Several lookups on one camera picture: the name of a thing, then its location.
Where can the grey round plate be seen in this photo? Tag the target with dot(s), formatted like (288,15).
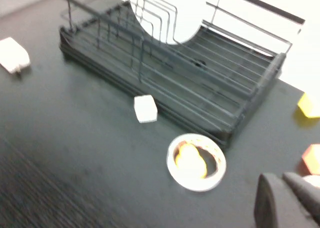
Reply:
(185,17)

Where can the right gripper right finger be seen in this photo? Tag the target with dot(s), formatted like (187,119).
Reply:
(311,203)

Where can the white double-sided tape roll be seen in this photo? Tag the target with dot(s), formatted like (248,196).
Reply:
(195,185)
(313,180)

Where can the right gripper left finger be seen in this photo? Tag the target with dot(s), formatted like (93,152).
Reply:
(272,208)

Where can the white charger plug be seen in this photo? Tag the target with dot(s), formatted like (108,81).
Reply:
(12,53)

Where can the yellow rubber duck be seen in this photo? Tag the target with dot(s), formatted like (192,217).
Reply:
(190,163)

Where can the white foam cube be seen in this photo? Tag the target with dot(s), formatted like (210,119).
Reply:
(145,109)

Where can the yellow foam cube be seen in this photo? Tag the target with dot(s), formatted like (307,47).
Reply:
(311,109)

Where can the orange foam cube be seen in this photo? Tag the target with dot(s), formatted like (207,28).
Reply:
(312,160)

